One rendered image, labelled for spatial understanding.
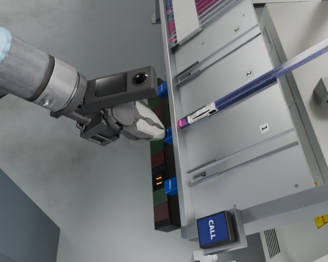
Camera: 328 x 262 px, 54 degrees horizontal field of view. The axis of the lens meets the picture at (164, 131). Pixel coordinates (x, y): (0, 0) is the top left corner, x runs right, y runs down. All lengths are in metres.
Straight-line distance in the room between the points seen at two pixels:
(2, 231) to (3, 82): 0.50
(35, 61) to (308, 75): 0.66
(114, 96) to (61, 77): 0.08
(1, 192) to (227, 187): 0.57
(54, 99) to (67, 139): 1.01
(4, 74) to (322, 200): 0.42
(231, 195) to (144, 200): 0.84
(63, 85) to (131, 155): 0.95
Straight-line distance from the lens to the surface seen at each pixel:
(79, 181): 1.38
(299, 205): 0.44
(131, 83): 0.49
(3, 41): 0.46
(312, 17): 1.07
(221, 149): 0.53
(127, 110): 0.55
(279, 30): 0.99
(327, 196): 0.43
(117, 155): 1.40
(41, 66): 0.47
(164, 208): 0.59
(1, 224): 0.89
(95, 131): 0.55
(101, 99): 0.50
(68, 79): 0.49
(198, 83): 0.63
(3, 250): 0.91
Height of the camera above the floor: 1.23
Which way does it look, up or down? 58 degrees down
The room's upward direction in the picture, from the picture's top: straight up
